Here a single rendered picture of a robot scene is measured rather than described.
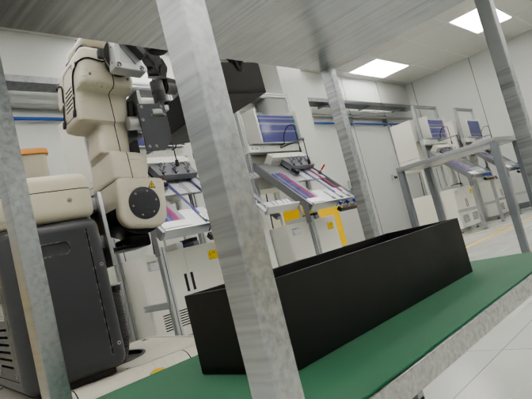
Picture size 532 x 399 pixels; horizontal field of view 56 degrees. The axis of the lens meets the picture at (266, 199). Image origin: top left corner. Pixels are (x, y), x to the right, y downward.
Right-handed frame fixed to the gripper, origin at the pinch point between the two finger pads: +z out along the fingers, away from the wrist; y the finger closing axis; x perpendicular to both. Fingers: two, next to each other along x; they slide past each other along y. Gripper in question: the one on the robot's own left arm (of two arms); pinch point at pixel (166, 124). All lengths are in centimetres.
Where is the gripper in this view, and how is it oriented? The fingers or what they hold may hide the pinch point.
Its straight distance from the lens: 220.6
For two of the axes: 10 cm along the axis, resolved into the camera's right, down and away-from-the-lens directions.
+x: -7.7, 1.6, -6.2
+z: 2.6, 9.6, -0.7
